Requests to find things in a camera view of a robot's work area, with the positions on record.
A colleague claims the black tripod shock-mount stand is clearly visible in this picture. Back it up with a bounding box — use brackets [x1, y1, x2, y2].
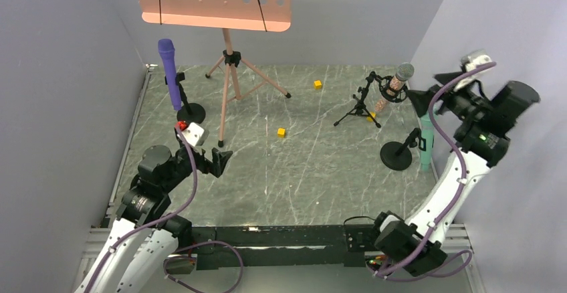
[333, 71, 409, 128]

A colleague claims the teal green microphone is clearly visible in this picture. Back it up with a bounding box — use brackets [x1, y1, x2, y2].
[420, 114, 435, 171]

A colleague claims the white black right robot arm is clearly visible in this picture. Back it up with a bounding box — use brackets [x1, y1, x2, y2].
[344, 70, 541, 280]

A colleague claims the black round-base microphone stand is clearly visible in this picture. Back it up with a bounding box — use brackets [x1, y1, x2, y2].
[176, 72, 206, 124]

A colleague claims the pink music stand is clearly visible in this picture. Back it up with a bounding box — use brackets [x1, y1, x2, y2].
[138, 0, 292, 147]

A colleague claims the black clip stand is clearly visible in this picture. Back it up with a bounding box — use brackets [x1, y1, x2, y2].
[380, 128, 427, 171]

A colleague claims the yellow cube under tripod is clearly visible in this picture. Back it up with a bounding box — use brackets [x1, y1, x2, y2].
[366, 112, 375, 122]

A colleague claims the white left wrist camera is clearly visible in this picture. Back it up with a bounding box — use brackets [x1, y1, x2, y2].
[175, 121, 209, 147]

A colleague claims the yellow cube near teal microphone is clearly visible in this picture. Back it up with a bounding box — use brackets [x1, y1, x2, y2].
[277, 128, 286, 138]

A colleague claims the aluminium table edge rail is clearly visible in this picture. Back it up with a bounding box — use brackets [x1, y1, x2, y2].
[98, 64, 156, 228]

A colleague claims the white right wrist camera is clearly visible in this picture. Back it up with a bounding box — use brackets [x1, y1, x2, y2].
[459, 49, 493, 85]

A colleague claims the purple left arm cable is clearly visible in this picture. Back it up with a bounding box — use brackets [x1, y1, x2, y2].
[84, 129, 245, 293]

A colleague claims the purple microphone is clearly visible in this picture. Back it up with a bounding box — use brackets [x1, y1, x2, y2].
[158, 39, 182, 111]

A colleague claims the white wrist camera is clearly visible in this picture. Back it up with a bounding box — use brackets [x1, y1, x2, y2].
[175, 121, 209, 147]
[459, 49, 493, 85]

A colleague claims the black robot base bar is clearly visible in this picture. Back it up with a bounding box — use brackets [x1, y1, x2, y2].
[165, 220, 385, 274]

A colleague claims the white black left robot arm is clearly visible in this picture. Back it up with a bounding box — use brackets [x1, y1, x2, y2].
[76, 145, 232, 292]

